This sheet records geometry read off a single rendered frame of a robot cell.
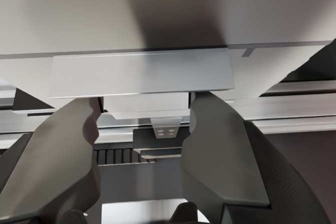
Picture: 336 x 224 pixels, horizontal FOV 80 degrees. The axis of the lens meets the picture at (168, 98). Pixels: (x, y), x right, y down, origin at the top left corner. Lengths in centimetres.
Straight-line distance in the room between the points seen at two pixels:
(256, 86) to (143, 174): 57
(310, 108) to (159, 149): 34
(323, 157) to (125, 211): 75
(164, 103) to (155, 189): 54
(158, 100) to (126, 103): 3
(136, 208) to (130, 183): 51
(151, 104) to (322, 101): 44
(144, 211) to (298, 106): 41
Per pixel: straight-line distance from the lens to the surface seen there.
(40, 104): 21
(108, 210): 20
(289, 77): 75
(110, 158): 58
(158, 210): 19
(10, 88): 27
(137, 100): 16
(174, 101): 17
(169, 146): 37
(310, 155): 84
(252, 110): 47
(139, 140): 37
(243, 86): 16
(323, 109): 55
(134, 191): 70
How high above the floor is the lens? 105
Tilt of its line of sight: 19 degrees down
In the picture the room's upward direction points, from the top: 177 degrees clockwise
